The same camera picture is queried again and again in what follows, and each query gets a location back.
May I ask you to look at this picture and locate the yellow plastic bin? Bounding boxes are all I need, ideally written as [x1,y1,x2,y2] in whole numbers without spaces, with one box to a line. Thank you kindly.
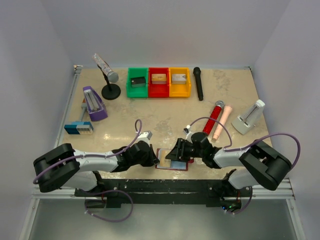
[169,67,192,98]

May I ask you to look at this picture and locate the blue grey block toy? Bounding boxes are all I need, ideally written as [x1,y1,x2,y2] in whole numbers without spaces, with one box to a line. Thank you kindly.
[63,98,95,137]

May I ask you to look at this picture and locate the red microphone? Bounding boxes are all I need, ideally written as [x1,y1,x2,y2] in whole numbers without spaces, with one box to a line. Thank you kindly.
[202,100,225,136]

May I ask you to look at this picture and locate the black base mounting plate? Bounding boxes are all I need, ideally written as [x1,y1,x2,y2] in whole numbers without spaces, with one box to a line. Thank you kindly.
[74,179,252,209]

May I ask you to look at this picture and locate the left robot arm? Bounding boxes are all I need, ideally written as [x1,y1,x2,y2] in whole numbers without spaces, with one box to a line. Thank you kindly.
[33,140,160,196]

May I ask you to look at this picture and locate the red plastic bin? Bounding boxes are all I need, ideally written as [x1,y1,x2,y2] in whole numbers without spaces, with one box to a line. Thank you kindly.
[148,67,170,98]

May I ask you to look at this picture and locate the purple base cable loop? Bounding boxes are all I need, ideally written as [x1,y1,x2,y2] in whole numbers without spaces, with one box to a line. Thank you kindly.
[84,189,134,223]

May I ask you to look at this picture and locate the pink microphone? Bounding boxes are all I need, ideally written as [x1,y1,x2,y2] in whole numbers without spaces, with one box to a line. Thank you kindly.
[212,105,233,142]

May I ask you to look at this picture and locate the tan card in red bin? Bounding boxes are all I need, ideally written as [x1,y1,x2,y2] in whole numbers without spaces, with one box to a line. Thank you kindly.
[151,73,167,85]

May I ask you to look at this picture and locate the black card in green bin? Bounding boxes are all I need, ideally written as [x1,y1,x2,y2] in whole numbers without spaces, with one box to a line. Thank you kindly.
[130,76,146,88]

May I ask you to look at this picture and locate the glitter silver microphone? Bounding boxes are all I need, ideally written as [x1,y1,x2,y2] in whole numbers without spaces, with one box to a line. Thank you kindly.
[92,53,119,83]

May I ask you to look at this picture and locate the red leather card holder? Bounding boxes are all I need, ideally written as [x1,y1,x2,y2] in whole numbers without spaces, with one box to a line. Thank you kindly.
[155,148,194,171]

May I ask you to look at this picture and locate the black microphone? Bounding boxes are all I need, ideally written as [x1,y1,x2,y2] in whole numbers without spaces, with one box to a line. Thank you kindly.
[193,67,204,101]

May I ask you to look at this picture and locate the green plastic bin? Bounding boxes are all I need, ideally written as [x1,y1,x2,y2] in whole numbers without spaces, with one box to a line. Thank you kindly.
[126,67,149,98]

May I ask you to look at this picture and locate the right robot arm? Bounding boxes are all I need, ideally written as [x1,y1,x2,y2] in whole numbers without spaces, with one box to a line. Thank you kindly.
[165,132,292,196]

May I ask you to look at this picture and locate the silver card in yellow bin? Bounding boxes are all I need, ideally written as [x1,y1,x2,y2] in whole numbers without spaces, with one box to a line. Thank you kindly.
[171,73,187,85]

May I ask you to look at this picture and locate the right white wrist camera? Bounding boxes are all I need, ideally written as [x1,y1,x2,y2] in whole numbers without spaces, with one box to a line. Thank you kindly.
[183,125,193,142]

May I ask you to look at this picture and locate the white metronome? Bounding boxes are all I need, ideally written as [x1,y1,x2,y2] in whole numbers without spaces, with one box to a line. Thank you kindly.
[231,99,265,135]

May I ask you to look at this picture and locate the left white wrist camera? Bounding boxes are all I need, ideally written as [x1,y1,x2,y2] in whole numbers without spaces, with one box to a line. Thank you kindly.
[136,130,153,145]

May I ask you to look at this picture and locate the aluminium frame rail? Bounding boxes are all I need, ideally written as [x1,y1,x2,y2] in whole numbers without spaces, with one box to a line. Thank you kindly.
[19,65,83,240]

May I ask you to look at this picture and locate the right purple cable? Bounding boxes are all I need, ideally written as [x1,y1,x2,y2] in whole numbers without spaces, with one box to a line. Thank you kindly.
[189,116,301,171]

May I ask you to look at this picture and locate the black microphone stand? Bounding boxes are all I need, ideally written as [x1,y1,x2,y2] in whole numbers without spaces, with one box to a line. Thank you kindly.
[97,65,121,100]

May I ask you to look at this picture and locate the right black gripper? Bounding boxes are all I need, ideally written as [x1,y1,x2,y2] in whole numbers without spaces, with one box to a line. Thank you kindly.
[164,138,204,163]

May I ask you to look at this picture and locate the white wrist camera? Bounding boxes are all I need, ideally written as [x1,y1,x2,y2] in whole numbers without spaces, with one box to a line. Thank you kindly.
[136,130,153,145]
[183,125,193,142]

